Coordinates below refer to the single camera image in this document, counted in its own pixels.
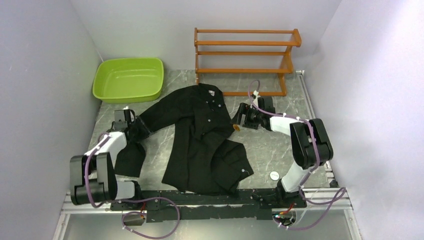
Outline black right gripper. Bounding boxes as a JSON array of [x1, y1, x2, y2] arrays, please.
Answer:
[[230, 102, 264, 130]]

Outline black button shirt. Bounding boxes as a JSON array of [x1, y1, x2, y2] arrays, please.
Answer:
[[136, 83, 254, 195]]

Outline white round brooch back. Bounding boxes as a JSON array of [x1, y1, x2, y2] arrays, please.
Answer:
[[269, 171, 280, 181]]

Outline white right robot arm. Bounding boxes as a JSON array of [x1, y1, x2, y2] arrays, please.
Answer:
[[231, 96, 334, 208]]

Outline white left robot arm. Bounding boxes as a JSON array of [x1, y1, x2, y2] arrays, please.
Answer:
[[69, 108, 146, 210]]

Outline green plastic basin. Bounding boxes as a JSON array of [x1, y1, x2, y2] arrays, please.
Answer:
[[92, 57, 164, 104]]

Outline orange wooden shoe rack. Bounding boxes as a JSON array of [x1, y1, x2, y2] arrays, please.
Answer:
[[193, 28, 302, 97]]

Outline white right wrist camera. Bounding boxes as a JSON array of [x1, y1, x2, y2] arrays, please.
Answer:
[[249, 90, 260, 106]]

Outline aluminium table edge rail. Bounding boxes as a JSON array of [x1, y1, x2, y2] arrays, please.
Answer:
[[295, 70, 362, 240]]

